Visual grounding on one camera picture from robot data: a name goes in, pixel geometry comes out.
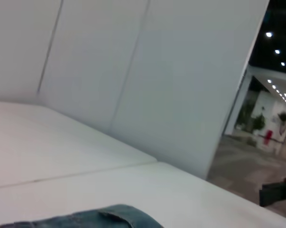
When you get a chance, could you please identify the blue denim shorts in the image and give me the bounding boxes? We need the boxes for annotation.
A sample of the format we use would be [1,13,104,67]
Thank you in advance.
[0,204,168,228]

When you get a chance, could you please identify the red sign post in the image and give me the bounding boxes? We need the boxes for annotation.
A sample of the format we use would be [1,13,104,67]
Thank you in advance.
[263,130,274,145]

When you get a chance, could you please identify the green potted plant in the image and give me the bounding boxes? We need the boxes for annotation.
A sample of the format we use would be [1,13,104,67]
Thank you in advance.
[277,111,286,143]
[251,113,267,141]

